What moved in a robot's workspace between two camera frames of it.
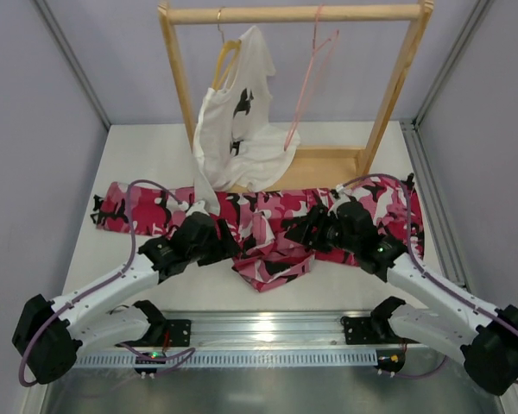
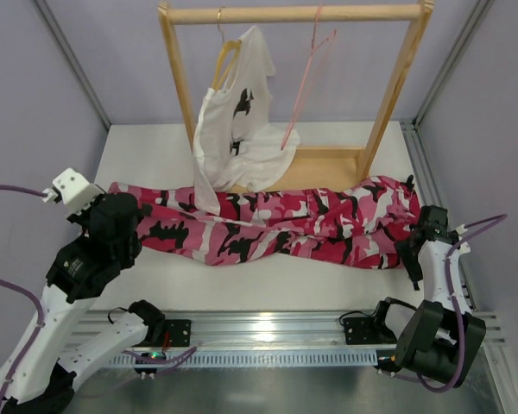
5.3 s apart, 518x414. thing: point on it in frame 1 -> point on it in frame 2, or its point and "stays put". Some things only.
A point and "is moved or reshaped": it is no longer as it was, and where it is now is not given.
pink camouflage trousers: [258, 221] is moved or reshaped
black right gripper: [312, 229] -> [426, 222]
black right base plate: [358, 330] stays put
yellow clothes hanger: [236, 43] stays put
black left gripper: [220, 241] -> [123, 211]
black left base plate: [180, 332] stays put
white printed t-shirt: [236, 147] stays put
